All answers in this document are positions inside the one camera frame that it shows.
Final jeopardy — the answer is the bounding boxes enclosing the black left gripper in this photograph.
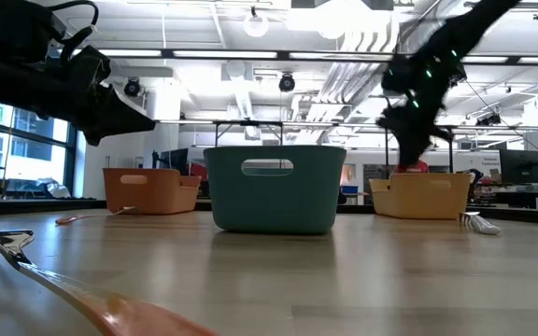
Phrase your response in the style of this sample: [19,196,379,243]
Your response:
[0,44,157,147]

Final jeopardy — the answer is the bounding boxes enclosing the small orange-handled utensil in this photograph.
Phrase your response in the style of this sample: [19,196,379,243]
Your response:
[55,206,137,226]

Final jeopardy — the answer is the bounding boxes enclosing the yellow plastic bin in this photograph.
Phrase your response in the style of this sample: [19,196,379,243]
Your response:
[369,172,474,220]

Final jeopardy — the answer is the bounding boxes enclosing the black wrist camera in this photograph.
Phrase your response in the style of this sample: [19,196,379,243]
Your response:
[380,55,415,94]
[0,0,67,64]

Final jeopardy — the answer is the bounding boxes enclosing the orange plastic bin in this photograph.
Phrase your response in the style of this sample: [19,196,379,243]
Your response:
[102,167,202,216]

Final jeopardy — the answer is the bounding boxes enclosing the white plastic fork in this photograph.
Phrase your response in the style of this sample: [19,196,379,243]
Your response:
[459,211,503,236]

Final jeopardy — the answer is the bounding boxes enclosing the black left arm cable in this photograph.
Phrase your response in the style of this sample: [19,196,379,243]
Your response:
[47,0,100,64]

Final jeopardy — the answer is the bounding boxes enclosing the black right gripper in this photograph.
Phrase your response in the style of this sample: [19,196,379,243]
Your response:
[375,105,452,168]

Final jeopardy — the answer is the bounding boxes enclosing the large black computer monitor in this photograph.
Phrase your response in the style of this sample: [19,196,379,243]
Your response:
[499,148,538,185]

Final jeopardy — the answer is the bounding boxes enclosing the round black ceiling camera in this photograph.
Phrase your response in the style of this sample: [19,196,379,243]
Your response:
[123,77,142,98]
[277,73,297,93]

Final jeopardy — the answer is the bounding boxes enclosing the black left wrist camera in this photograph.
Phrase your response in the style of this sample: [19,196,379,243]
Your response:
[0,0,67,64]

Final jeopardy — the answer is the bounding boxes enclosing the crumpled silver plastic sheet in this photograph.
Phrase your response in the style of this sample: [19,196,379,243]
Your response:
[39,179,72,200]

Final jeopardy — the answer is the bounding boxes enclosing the black overhead light bar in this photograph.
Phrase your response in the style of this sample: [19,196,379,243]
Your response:
[70,48,538,66]

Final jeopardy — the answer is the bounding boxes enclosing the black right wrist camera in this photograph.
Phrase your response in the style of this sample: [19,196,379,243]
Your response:
[380,55,415,94]

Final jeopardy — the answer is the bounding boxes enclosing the narrow black metal frame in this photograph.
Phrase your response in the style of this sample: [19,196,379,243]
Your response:
[212,119,285,148]

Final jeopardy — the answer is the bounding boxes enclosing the small black track spotlight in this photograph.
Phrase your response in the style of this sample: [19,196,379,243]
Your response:
[476,113,503,127]

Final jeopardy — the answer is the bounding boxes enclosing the teal plastic bin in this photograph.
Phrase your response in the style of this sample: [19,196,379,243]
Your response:
[203,145,347,235]

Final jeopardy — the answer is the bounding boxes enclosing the small black computer monitor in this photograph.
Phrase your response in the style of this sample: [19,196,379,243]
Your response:
[158,147,190,176]

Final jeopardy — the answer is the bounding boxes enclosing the large orange-handled clear fork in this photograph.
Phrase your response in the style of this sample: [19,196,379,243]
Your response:
[0,229,219,336]

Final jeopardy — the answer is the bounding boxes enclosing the dark office desk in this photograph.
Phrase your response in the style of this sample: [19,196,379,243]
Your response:
[492,189,538,210]

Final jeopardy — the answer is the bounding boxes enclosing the white ring ceiling lamp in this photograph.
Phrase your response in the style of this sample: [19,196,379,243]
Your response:
[242,5,271,39]

